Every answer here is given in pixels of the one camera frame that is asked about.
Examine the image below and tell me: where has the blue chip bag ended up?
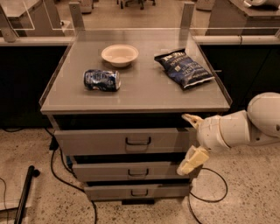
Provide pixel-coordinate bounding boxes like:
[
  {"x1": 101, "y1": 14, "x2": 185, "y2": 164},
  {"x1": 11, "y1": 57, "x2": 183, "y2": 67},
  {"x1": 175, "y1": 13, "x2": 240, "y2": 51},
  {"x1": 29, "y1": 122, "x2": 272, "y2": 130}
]
[{"x1": 154, "y1": 48, "x2": 214, "y2": 89}]

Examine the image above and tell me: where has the black cable left floor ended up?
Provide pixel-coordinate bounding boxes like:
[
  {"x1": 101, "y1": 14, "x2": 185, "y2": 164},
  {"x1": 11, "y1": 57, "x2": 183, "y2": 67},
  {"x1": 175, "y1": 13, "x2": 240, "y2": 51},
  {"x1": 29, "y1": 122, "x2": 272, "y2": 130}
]
[{"x1": 43, "y1": 128, "x2": 98, "y2": 224}]

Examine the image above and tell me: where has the black cable floor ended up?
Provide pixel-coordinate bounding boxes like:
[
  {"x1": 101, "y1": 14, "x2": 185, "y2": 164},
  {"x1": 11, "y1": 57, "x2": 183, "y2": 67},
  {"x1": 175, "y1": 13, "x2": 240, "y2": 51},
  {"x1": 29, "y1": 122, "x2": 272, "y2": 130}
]
[
  {"x1": 43, "y1": 128, "x2": 98, "y2": 224},
  {"x1": 187, "y1": 167, "x2": 229, "y2": 224}
]

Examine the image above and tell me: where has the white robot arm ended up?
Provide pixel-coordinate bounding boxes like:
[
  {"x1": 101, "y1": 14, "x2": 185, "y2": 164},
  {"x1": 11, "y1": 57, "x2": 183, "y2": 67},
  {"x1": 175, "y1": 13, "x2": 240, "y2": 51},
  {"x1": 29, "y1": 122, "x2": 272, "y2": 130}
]
[{"x1": 177, "y1": 92, "x2": 280, "y2": 176}]

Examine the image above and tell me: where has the grey background desk right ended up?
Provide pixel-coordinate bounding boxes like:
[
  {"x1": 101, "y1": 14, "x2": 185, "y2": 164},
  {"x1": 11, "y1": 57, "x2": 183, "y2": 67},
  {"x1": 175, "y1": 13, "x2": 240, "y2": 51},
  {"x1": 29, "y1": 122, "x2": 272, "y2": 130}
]
[{"x1": 206, "y1": 0, "x2": 280, "y2": 36}]

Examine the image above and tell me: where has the blue crushed soda can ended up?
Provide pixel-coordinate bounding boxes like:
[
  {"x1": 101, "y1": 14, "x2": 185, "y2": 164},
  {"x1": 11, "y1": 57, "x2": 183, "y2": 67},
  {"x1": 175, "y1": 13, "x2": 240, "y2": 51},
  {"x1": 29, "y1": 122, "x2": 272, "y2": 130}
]
[{"x1": 83, "y1": 69, "x2": 121, "y2": 92}]

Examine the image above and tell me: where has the clear acrylic barrier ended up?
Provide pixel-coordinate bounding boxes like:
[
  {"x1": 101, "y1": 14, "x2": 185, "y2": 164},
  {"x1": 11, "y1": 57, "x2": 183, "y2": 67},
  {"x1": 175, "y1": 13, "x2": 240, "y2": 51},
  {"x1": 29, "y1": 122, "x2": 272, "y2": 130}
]
[{"x1": 0, "y1": 0, "x2": 280, "y2": 39}]

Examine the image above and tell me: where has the grey top drawer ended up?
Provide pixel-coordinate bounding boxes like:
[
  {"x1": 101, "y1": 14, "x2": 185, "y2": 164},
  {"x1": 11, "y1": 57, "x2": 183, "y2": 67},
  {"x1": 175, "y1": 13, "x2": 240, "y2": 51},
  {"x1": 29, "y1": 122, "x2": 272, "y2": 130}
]
[{"x1": 55, "y1": 128, "x2": 198, "y2": 156}]

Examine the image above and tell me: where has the black pole on floor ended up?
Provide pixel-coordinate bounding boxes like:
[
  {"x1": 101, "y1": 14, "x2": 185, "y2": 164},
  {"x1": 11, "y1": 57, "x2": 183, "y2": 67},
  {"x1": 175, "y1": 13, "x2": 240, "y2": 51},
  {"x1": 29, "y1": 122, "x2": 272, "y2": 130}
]
[{"x1": 14, "y1": 165, "x2": 40, "y2": 224}]

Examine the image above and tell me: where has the black office chair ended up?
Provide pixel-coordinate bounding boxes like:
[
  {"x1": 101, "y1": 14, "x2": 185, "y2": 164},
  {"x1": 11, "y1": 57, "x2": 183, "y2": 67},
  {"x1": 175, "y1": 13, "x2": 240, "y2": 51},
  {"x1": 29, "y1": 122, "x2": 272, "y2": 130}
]
[{"x1": 115, "y1": 0, "x2": 156, "y2": 11}]

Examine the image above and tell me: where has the grey drawer cabinet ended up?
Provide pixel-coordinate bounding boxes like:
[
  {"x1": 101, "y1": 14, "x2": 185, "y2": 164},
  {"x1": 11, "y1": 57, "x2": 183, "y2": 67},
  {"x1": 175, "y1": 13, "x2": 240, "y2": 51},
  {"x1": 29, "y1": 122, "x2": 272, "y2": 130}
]
[{"x1": 40, "y1": 28, "x2": 231, "y2": 191}]

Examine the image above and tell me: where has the grey bottom drawer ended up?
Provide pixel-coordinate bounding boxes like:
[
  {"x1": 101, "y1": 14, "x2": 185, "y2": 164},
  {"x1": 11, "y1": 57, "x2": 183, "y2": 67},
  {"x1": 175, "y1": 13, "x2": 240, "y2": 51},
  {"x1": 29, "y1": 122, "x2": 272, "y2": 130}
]
[{"x1": 85, "y1": 183, "x2": 190, "y2": 201}]

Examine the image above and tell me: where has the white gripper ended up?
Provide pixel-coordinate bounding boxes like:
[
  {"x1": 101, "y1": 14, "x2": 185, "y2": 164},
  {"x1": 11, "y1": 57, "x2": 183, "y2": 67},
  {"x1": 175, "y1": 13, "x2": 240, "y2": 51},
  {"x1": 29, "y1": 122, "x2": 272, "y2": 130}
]
[{"x1": 177, "y1": 114, "x2": 229, "y2": 176}]

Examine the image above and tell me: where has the black cable right floor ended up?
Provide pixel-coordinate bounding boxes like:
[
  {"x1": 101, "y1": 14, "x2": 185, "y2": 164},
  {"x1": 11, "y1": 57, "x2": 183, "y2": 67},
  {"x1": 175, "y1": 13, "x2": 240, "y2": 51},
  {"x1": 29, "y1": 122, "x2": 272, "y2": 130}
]
[{"x1": 187, "y1": 167, "x2": 229, "y2": 224}]

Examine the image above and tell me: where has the grey background desk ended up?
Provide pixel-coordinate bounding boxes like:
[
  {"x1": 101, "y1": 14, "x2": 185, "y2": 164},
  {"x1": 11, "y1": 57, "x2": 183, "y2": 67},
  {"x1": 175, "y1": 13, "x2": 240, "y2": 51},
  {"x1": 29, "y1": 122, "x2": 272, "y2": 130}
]
[
  {"x1": 206, "y1": 0, "x2": 280, "y2": 36},
  {"x1": 0, "y1": 0, "x2": 64, "y2": 37}
]

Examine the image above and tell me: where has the grey middle drawer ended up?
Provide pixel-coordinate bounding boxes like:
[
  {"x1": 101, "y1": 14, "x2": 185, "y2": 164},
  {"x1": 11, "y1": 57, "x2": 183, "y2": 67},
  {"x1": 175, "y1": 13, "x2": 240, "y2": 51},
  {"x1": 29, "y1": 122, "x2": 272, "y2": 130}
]
[{"x1": 73, "y1": 162, "x2": 200, "y2": 182}]

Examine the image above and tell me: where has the grey background desk left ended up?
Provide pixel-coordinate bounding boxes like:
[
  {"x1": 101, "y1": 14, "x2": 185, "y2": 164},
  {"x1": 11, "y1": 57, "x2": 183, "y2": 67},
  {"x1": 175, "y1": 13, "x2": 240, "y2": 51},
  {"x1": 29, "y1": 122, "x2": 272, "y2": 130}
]
[{"x1": 0, "y1": 0, "x2": 64, "y2": 37}]

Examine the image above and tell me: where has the grey drawer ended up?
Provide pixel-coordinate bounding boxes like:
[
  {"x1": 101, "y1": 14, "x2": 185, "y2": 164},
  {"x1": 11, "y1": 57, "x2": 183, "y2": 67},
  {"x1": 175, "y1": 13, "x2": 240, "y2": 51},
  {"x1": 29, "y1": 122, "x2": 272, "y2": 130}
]
[
  {"x1": 55, "y1": 128, "x2": 198, "y2": 156},
  {"x1": 73, "y1": 162, "x2": 200, "y2": 182},
  {"x1": 85, "y1": 183, "x2": 190, "y2": 201}
]

